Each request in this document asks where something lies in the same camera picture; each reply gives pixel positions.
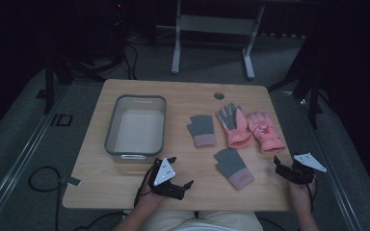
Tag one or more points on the small grey metal tag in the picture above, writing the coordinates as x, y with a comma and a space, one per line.
72, 181

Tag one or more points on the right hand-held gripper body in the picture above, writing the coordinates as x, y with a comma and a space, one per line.
302, 170

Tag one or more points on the clear plastic bin grey rim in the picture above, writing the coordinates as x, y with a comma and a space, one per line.
138, 128

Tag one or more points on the pink ski glove cartoon print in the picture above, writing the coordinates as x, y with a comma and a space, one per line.
266, 134

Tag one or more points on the person's lap in beige trousers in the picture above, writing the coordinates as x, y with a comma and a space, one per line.
202, 223

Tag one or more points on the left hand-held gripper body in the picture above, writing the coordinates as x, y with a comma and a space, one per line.
164, 173

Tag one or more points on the person's right hand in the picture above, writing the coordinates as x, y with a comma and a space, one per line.
302, 192

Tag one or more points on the pink ski glove grey palm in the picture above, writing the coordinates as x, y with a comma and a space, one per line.
237, 131

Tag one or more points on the grey knit glove pink cuff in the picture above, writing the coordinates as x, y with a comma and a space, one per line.
202, 128
232, 165

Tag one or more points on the black tripod stand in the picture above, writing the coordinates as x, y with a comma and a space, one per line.
49, 83
313, 96

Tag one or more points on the metal floor rail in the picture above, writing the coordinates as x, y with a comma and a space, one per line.
330, 179
22, 160

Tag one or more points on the person's left hand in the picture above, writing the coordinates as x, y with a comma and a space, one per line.
149, 199

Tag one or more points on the white metal stand frame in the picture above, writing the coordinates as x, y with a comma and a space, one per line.
218, 25

